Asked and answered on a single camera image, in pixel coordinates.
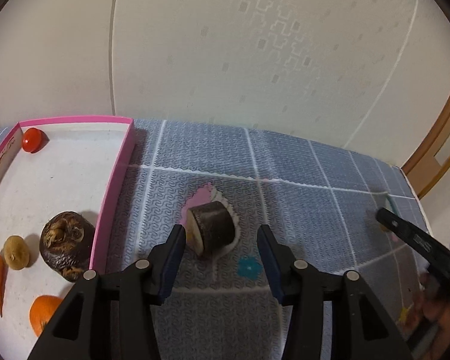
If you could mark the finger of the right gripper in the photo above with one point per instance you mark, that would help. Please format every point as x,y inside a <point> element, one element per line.
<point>435,253</point>

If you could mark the small tan round fruit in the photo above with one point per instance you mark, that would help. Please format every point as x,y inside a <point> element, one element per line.
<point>384,228</point>

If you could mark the dark shiitake mushroom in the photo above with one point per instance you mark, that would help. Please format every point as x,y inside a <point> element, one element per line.
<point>66,244</point>

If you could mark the orange tangerine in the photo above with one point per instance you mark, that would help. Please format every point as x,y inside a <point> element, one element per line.
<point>41,311</point>

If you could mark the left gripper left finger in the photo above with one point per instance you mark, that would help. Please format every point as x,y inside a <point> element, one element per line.
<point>103,312</point>

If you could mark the wooden door frame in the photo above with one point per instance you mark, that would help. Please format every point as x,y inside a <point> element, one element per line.
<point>431,160</point>

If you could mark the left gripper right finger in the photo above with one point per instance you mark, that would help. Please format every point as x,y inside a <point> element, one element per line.
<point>361,328</point>

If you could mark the grey checked play mat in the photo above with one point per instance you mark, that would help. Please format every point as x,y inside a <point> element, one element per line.
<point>318,200</point>

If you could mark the person right hand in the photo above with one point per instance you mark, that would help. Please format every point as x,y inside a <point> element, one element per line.
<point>436,311</point>

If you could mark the red cherry tomato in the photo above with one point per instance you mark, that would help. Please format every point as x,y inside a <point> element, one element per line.
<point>32,140</point>

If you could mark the pink shallow box tray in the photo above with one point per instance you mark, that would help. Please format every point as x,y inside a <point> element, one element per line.
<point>80,167</point>

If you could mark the dark eggplant slice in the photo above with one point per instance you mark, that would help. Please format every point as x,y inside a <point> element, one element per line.
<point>209,228</point>

